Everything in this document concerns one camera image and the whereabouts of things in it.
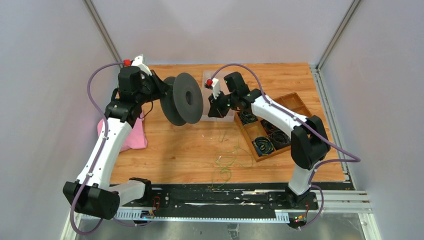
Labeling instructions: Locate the green wire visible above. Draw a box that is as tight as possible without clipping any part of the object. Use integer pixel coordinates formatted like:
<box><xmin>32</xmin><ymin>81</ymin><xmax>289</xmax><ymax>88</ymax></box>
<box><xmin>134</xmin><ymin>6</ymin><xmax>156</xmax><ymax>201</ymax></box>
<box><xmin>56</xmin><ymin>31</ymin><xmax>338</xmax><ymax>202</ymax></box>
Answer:
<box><xmin>210</xmin><ymin>117</ymin><xmax>256</xmax><ymax>190</ymax></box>

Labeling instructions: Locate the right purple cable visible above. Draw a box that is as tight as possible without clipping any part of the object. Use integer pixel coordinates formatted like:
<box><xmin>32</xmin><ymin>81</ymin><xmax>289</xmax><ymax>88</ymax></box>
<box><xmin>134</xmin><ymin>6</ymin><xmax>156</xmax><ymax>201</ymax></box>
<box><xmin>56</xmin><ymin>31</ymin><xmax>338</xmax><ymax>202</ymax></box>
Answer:
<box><xmin>206</xmin><ymin>63</ymin><xmax>362</xmax><ymax>229</ymax></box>

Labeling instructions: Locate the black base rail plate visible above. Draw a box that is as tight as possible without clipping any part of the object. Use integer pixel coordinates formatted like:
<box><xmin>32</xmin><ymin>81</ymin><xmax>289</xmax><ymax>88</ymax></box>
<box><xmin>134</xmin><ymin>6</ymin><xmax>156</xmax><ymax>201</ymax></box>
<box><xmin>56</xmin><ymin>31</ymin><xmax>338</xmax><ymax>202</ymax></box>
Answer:
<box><xmin>125</xmin><ymin>182</ymin><xmax>319</xmax><ymax>220</ymax></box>

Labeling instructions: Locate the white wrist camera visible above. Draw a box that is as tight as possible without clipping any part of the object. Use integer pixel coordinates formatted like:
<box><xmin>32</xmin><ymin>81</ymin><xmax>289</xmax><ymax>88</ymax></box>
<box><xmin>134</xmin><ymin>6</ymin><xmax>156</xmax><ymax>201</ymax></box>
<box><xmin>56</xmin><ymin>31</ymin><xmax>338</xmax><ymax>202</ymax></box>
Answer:
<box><xmin>204</xmin><ymin>78</ymin><xmax>221</xmax><ymax>100</ymax></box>
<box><xmin>131</xmin><ymin>54</ymin><xmax>153</xmax><ymax>76</ymax></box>

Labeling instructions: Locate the wooden compartment tray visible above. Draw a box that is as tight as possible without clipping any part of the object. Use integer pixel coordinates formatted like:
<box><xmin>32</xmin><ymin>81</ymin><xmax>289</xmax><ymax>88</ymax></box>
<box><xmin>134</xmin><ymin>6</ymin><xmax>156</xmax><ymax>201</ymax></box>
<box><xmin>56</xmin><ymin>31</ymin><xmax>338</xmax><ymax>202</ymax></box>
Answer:
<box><xmin>234</xmin><ymin>92</ymin><xmax>313</xmax><ymax>162</ymax></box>

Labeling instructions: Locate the coiled cable blue green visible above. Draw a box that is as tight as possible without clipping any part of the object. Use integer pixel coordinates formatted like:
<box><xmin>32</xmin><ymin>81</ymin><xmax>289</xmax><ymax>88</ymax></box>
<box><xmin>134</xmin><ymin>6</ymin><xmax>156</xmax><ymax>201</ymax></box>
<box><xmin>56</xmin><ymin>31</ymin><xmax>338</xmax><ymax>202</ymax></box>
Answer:
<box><xmin>238</xmin><ymin>111</ymin><xmax>258</xmax><ymax>126</ymax></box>

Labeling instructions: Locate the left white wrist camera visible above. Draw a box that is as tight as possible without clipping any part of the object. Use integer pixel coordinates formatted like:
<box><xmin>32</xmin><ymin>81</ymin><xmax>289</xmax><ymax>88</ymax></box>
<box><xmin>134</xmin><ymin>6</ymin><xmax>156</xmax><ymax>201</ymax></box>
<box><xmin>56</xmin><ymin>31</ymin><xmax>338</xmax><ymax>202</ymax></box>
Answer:
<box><xmin>131</xmin><ymin>54</ymin><xmax>153</xmax><ymax>76</ymax></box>

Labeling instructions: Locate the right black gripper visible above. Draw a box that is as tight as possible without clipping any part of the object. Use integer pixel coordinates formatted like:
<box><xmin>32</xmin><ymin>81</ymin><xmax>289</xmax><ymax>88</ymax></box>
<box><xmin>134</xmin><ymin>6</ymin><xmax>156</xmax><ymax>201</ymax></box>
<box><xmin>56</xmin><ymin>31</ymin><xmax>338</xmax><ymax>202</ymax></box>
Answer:
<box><xmin>208</xmin><ymin>90</ymin><xmax>238</xmax><ymax>119</ymax></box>

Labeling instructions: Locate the dark grey perforated spool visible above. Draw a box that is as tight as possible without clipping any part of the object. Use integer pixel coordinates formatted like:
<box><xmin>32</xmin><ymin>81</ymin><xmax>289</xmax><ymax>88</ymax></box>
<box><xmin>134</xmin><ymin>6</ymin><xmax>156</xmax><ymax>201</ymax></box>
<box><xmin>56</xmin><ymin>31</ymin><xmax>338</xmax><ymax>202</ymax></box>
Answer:
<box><xmin>160</xmin><ymin>72</ymin><xmax>204</xmax><ymax>126</ymax></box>

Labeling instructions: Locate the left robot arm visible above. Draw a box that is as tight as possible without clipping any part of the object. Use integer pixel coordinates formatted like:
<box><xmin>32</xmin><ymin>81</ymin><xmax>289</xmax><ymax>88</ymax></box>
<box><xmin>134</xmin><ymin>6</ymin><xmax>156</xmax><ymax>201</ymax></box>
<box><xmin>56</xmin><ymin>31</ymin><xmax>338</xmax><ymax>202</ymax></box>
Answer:
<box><xmin>62</xmin><ymin>63</ymin><xmax>169</xmax><ymax>220</ymax></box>

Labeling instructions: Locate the translucent plastic tray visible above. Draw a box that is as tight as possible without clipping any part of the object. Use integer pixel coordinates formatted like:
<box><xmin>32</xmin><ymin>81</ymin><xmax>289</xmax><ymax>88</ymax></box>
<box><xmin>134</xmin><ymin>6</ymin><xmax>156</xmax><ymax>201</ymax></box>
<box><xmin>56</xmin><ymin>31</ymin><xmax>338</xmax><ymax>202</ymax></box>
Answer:
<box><xmin>200</xmin><ymin>70</ymin><xmax>235</xmax><ymax>122</ymax></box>

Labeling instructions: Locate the pink cloth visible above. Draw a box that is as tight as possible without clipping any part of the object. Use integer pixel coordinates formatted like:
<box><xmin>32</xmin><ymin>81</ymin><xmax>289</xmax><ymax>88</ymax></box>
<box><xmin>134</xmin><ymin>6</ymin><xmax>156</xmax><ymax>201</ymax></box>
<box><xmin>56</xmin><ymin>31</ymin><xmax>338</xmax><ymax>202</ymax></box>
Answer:
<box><xmin>93</xmin><ymin>117</ymin><xmax>148</xmax><ymax>153</ymax></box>

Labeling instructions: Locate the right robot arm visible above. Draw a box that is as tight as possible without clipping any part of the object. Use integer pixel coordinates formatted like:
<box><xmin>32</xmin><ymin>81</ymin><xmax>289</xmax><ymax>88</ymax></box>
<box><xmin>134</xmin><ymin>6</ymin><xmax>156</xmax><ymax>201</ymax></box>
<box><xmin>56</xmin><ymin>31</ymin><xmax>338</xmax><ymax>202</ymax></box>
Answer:
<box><xmin>204</xmin><ymin>72</ymin><xmax>331</xmax><ymax>209</ymax></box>

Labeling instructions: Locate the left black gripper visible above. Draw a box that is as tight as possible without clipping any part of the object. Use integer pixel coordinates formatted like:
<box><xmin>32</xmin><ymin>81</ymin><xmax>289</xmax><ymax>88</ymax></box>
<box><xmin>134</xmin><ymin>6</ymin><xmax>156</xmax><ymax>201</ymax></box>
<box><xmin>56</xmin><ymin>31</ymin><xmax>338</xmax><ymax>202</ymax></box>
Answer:
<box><xmin>136</xmin><ymin>69</ymin><xmax>171</xmax><ymax>105</ymax></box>

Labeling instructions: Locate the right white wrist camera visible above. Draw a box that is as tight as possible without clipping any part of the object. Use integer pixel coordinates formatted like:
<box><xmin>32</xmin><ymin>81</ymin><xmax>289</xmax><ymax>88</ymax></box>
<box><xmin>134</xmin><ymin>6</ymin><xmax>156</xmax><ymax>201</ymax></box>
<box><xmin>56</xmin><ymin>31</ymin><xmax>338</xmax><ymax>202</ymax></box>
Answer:
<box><xmin>204</xmin><ymin>78</ymin><xmax>221</xmax><ymax>100</ymax></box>

